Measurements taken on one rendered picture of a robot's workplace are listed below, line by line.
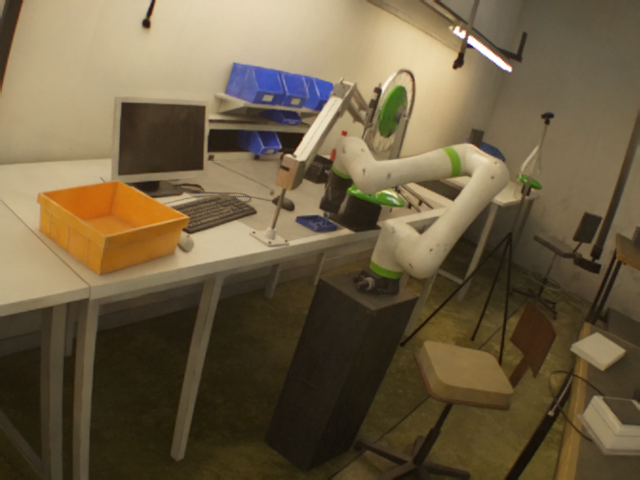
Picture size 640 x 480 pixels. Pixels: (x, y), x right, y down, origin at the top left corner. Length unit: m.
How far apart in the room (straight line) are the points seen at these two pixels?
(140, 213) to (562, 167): 5.70
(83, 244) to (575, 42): 6.29
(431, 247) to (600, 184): 4.97
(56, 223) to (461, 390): 1.49
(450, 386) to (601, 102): 5.20
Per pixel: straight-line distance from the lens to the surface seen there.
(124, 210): 1.79
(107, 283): 1.42
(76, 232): 1.48
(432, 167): 2.11
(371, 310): 2.02
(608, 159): 6.83
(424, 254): 2.01
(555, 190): 6.89
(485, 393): 2.21
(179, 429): 2.18
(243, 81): 2.84
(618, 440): 1.35
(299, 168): 1.90
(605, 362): 1.85
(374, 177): 1.98
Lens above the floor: 1.55
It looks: 17 degrees down
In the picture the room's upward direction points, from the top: 18 degrees clockwise
